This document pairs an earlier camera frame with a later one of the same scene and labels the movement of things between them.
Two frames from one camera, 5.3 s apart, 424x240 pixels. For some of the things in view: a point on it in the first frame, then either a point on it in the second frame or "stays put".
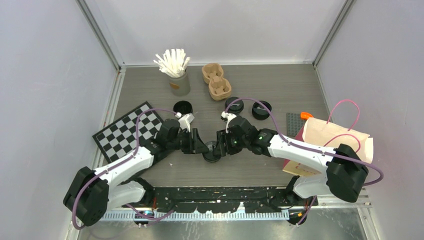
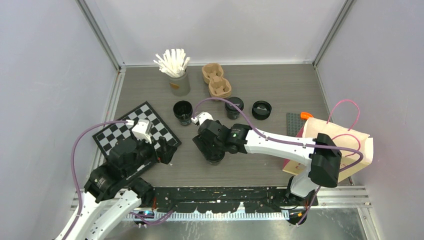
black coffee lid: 235,107 stays put
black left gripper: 195,145 to 165,154
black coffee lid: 208,155 stays put
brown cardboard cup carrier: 219,87 stays put
